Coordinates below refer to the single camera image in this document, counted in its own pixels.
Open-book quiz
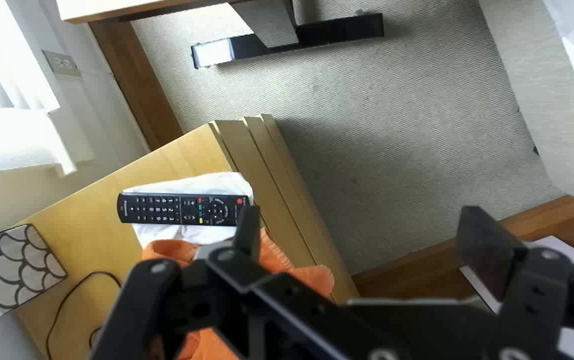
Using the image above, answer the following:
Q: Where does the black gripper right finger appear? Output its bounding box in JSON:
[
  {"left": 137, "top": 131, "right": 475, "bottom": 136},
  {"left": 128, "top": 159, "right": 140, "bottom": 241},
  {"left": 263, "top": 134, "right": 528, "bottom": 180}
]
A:
[{"left": 457, "top": 204, "right": 574, "bottom": 360}]

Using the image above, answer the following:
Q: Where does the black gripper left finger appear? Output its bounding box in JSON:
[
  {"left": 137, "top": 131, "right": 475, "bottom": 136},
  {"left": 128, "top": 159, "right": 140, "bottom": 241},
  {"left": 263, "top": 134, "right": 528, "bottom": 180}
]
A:
[{"left": 91, "top": 204, "right": 282, "bottom": 360}]

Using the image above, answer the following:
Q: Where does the wooden dresser drawer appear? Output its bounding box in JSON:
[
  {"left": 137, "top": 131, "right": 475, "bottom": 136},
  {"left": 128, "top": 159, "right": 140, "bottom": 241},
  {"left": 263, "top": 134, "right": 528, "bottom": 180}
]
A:
[
  {"left": 260, "top": 112, "right": 362, "bottom": 305},
  {"left": 243, "top": 115, "right": 342, "bottom": 282}
]

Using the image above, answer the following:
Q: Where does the black remote control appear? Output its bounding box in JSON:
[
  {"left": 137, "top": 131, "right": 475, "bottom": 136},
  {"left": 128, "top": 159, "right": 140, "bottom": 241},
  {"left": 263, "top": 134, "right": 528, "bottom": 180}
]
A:
[{"left": 116, "top": 191, "right": 252, "bottom": 229}]

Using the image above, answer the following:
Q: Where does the light wooden dresser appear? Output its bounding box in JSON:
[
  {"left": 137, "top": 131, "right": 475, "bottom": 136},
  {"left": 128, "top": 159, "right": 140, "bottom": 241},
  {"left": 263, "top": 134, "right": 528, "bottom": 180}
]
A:
[{"left": 12, "top": 112, "right": 362, "bottom": 360}]

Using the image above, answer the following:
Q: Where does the wooden table edge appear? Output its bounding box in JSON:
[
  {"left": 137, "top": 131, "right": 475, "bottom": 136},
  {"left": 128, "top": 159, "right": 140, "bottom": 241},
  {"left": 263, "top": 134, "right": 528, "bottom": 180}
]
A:
[{"left": 352, "top": 195, "right": 574, "bottom": 305}]

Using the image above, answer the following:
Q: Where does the white paper napkin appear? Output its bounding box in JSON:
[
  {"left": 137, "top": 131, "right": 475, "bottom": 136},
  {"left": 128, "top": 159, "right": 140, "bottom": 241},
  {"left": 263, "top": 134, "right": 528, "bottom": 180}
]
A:
[{"left": 121, "top": 171, "right": 257, "bottom": 250}]

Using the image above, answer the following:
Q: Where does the orange cloth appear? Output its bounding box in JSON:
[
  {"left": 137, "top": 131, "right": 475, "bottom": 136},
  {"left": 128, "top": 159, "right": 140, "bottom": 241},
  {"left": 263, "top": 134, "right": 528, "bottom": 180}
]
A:
[{"left": 138, "top": 229, "right": 337, "bottom": 360}]

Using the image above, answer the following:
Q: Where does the scallop pattern tissue box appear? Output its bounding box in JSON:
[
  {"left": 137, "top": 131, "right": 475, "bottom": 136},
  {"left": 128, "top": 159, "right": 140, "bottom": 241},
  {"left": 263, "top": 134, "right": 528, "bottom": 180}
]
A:
[{"left": 0, "top": 222, "right": 70, "bottom": 329}]

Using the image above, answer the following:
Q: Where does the black furniture foot bar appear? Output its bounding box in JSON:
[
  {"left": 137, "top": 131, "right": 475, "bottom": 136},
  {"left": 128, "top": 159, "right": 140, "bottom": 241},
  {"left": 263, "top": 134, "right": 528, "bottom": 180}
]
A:
[{"left": 191, "top": 11, "right": 387, "bottom": 70}]

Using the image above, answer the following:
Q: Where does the thin black charger cable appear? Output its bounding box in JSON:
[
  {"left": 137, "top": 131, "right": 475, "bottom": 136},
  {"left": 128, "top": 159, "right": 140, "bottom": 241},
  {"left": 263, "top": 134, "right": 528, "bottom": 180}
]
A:
[{"left": 44, "top": 269, "right": 126, "bottom": 360}]

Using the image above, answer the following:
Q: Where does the white wall outlet plate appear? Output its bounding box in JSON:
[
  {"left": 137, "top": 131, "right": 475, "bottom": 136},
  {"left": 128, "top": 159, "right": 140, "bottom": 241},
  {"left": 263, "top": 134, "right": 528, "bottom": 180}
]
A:
[{"left": 41, "top": 48, "right": 82, "bottom": 78}]

